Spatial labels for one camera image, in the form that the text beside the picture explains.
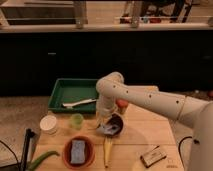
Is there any green plastic tray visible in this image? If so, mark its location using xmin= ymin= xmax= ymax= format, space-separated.
xmin=48 ymin=78 xmax=98 ymax=114

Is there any blue grey cloth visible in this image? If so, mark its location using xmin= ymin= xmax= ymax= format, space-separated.
xmin=96 ymin=124 xmax=120 ymax=136

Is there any black cable left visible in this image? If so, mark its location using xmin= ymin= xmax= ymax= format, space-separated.
xmin=0 ymin=139 xmax=22 ymax=171

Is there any black camera stand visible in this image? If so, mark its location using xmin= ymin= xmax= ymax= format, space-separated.
xmin=20 ymin=128 xmax=35 ymax=171

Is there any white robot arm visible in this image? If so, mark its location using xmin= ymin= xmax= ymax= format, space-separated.
xmin=96 ymin=72 xmax=213 ymax=171

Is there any green pepper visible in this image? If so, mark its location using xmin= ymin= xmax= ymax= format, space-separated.
xmin=28 ymin=151 xmax=60 ymax=171

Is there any orange bowl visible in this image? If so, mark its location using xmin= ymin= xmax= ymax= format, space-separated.
xmin=62 ymin=136 xmax=95 ymax=170

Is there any small brown box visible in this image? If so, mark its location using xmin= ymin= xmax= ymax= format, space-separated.
xmin=140 ymin=146 xmax=167 ymax=168

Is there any green plastic cup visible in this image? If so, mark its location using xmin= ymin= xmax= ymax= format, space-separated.
xmin=70 ymin=113 xmax=84 ymax=130

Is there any blue sponge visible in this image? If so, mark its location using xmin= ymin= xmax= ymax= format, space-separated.
xmin=71 ymin=140 xmax=85 ymax=164

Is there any orange fruit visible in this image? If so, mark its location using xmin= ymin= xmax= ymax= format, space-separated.
xmin=116 ymin=99 xmax=129 ymax=114

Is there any white plastic utensil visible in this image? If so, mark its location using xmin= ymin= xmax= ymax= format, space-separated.
xmin=61 ymin=99 xmax=97 ymax=108

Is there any dark red bowl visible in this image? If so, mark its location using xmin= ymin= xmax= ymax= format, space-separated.
xmin=103 ymin=114 xmax=124 ymax=136

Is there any black cable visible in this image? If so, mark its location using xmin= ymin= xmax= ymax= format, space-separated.
xmin=0 ymin=139 xmax=22 ymax=171
xmin=177 ymin=135 xmax=194 ymax=161

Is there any white plastic cup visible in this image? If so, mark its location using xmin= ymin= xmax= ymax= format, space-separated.
xmin=40 ymin=115 xmax=57 ymax=134

